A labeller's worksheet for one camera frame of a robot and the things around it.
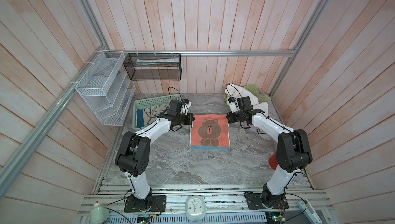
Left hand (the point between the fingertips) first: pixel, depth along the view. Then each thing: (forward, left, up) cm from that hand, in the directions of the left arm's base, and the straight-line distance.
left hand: (194, 120), depth 91 cm
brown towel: (-2, -10, -10) cm, 15 cm away
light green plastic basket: (+27, -51, -7) cm, 58 cm away
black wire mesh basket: (+37, +29, +13) cm, 49 cm away
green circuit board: (-47, -38, -12) cm, 62 cm away
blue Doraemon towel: (+8, +35, -8) cm, 37 cm away
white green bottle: (-47, +42, -6) cm, 63 cm away
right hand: (+5, -21, -2) cm, 22 cm away
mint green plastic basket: (+22, +32, -7) cm, 39 cm away
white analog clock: (-44, -1, -9) cm, 45 cm away
